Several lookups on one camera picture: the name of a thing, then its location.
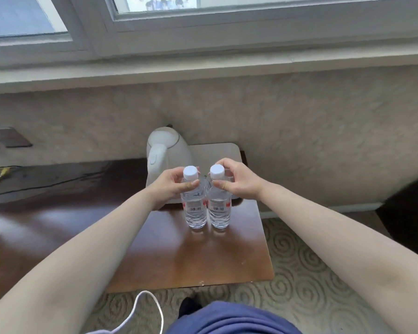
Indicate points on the person's left hand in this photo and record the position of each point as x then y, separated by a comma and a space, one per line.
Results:
167, 189

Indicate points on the person's right forearm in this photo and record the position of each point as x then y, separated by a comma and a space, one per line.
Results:
341, 250

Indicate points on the person's blue clothing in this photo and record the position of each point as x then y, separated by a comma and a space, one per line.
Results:
230, 320

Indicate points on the clear water bottle white cap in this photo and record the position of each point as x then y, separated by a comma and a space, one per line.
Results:
219, 212
195, 212

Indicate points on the pale stone window sill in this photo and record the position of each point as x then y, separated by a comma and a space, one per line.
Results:
160, 71

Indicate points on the person's black shoe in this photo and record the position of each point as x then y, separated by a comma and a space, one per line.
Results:
188, 306

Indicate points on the brown wooden table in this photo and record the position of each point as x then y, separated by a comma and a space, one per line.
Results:
195, 260

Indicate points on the white tray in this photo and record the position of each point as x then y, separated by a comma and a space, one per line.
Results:
216, 153

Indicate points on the person's left forearm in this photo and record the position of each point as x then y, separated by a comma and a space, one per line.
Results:
80, 264

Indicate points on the white electric kettle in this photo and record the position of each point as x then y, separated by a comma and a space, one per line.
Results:
167, 146

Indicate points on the dark wall socket plate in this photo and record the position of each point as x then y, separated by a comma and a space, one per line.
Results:
12, 137

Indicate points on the grey window frame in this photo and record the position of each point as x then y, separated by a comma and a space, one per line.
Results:
230, 27

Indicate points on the person's right hand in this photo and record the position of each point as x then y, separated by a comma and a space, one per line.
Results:
242, 180

